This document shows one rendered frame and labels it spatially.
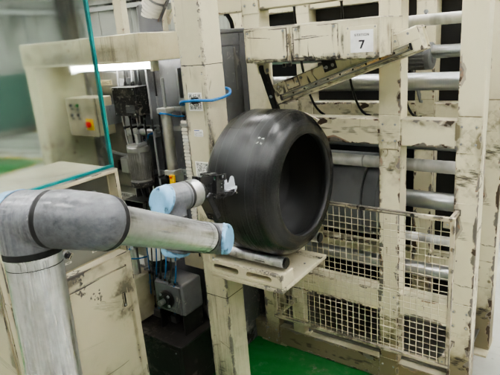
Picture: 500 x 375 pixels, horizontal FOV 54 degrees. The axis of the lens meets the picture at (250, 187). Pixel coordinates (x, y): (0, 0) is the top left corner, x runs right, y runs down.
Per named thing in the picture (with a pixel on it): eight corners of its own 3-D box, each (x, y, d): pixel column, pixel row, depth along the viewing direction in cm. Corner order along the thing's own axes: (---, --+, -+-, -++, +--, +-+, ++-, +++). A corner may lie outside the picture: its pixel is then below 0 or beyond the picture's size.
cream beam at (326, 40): (245, 64, 214) (242, 29, 210) (275, 59, 234) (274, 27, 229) (379, 58, 180) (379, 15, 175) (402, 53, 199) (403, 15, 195)
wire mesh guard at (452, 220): (274, 317, 266) (265, 193, 246) (276, 315, 268) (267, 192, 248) (448, 370, 215) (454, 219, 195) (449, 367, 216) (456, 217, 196)
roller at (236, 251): (221, 249, 213) (214, 254, 210) (219, 240, 212) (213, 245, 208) (290, 265, 193) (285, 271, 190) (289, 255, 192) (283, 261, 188)
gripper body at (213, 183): (228, 172, 165) (204, 178, 156) (228, 198, 167) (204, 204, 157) (210, 170, 170) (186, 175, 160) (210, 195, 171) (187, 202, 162)
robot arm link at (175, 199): (147, 219, 149) (144, 186, 147) (176, 210, 159) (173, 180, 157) (170, 221, 143) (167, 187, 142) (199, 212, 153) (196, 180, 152)
